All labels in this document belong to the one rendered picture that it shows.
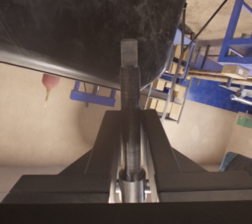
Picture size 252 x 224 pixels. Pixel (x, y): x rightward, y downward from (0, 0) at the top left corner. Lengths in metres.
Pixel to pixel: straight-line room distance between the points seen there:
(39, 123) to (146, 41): 3.54
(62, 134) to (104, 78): 3.65
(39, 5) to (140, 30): 0.16
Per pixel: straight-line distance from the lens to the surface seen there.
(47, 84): 0.73
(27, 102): 3.67
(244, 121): 6.64
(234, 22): 2.28
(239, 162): 0.86
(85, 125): 3.98
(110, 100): 3.43
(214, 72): 3.83
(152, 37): 0.36
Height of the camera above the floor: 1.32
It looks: 5 degrees up
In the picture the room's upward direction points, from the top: 165 degrees counter-clockwise
